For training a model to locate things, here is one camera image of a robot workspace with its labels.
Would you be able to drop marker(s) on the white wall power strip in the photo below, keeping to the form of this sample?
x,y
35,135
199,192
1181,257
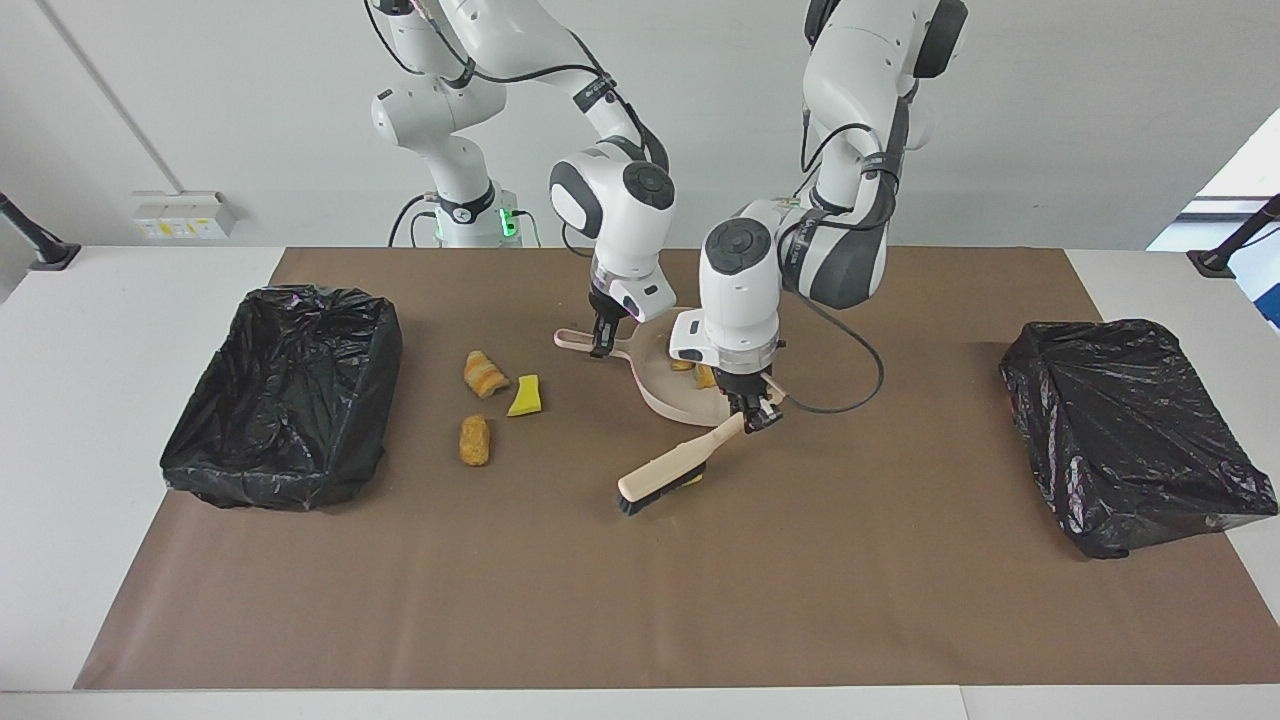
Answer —
x,y
180,215

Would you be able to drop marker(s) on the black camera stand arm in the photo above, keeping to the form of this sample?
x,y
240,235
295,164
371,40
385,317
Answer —
x,y
1225,255
45,250

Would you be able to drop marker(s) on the bin with black trash bag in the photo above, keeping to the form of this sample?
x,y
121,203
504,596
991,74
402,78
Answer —
x,y
280,400
1130,430

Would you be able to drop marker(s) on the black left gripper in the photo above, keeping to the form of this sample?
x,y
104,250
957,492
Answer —
x,y
745,385

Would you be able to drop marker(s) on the striped croissant toy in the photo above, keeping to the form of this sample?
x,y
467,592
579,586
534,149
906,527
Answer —
x,y
485,375

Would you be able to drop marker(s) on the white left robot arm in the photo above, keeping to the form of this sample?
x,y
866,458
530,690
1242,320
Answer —
x,y
740,290

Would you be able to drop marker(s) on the beige brush with black bristles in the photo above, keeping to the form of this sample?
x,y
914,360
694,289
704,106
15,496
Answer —
x,y
660,475

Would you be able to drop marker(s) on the pink plastic dustpan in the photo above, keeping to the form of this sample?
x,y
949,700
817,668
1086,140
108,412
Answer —
x,y
665,400

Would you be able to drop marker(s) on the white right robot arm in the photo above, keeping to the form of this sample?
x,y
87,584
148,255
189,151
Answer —
x,y
620,220

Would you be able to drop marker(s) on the striped bread slice toy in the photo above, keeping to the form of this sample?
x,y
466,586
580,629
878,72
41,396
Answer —
x,y
706,378

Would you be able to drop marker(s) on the brown fried nugget toy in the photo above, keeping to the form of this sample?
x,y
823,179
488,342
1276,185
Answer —
x,y
474,441

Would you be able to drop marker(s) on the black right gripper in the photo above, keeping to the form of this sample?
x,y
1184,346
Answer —
x,y
606,303

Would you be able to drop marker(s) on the notched yellow green sponge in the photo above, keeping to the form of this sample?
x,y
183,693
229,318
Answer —
x,y
692,479

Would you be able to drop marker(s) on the small yellow sponge piece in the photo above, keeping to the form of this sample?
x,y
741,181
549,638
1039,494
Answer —
x,y
525,398

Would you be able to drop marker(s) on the brown paper table mat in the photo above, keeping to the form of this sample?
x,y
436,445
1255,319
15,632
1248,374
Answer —
x,y
640,620

